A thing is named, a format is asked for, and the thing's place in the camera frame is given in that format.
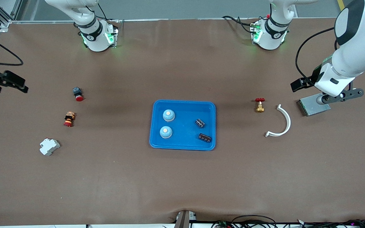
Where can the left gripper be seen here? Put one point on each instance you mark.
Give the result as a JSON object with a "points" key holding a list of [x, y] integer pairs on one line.
{"points": [[314, 76]]}

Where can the white circuit breaker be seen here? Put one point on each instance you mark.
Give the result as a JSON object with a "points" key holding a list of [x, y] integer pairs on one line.
{"points": [[49, 147]]}

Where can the grey metal box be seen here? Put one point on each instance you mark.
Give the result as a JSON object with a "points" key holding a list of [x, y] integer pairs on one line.
{"points": [[310, 109]]}

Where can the blue desk bell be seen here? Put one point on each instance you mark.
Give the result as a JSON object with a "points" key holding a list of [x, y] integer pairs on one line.
{"points": [[166, 132], [169, 115]]}

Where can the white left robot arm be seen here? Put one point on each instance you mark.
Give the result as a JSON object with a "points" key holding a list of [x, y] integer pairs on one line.
{"points": [[360, 41]]}

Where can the aluminium frame post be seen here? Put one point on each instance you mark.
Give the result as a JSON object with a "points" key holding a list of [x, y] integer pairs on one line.
{"points": [[3, 19]]}

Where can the black capacitor block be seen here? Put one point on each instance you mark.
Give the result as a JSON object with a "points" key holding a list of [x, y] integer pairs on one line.
{"points": [[200, 123], [205, 137]]}

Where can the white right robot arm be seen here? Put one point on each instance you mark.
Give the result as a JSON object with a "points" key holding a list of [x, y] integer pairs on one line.
{"points": [[97, 41]]}

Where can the red button orange black body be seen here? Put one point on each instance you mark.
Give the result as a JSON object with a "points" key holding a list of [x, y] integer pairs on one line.
{"points": [[69, 119]]}

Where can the blue plastic tray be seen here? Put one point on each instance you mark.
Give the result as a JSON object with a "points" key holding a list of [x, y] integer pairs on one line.
{"points": [[185, 139]]}

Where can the white curved plastic strip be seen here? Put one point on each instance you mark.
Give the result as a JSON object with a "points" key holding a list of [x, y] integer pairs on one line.
{"points": [[288, 122]]}

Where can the red push button grey body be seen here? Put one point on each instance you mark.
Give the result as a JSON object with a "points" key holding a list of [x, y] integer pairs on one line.
{"points": [[78, 94]]}

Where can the grey metal table bracket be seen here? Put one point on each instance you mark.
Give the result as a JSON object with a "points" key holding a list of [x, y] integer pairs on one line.
{"points": [[184, 220]]}

